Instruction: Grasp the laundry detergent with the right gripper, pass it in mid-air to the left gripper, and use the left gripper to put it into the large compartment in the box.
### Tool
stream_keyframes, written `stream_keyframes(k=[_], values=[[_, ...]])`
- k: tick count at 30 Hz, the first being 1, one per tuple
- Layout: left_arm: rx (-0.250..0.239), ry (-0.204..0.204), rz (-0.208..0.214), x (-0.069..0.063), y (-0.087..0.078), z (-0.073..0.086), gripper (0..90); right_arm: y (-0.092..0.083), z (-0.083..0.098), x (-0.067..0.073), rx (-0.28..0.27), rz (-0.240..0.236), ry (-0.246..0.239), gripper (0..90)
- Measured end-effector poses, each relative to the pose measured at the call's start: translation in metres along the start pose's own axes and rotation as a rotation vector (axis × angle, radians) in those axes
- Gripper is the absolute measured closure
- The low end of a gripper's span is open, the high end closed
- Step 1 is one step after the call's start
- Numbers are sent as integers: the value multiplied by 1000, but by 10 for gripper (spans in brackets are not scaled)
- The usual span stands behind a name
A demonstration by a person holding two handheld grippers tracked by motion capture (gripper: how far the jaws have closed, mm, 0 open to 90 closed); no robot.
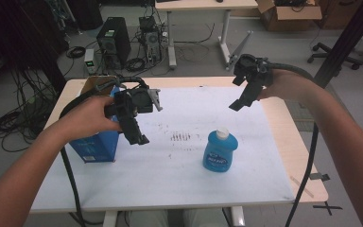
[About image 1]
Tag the grey tape piece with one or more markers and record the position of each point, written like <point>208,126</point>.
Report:
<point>319,177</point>

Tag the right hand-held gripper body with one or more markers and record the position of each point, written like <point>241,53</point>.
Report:
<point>253,69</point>

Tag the black curtain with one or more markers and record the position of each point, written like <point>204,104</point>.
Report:
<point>15,34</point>

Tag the blue cardboard box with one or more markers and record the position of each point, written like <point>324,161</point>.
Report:
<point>99,146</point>

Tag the open brown cardboard box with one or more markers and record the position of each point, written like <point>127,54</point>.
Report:
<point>291,14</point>

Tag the black computer tower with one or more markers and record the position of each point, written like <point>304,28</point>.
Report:
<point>115,39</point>

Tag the white power supply unit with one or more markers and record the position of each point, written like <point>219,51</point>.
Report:
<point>89,61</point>

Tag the person's right hand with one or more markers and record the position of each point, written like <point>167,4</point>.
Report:
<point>288,85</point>

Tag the white paper sheet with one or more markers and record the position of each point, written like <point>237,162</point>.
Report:
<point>176,176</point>

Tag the black office chair base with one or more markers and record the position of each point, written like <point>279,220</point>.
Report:
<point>334,56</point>

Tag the white cloth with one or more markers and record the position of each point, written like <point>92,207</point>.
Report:
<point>151,219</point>

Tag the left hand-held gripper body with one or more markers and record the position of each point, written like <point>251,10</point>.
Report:
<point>138,100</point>

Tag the open computer case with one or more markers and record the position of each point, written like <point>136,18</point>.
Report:
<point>150,39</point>

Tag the person's left hand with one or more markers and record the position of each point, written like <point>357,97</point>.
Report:
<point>88,116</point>

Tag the black metal stand post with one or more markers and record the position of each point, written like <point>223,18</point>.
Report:
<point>346,41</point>

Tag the black tape cross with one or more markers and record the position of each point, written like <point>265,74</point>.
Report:
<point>327,208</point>

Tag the blue bottle with white cap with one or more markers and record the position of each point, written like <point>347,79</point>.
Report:
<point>219,154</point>

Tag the white background desk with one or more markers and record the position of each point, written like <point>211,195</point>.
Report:
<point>201,4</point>

